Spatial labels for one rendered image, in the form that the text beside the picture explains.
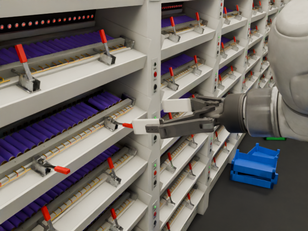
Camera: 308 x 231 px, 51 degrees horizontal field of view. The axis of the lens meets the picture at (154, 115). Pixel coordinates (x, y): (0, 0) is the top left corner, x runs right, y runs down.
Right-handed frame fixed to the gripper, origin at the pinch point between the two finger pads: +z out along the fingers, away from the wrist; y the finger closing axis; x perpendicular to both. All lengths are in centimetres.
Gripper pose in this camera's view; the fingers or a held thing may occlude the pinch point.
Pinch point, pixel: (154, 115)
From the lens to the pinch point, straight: 69.8
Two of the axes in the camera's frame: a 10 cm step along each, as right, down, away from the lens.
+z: -8.7, 0.2, 5.0
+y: 4.7, -3.3, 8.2
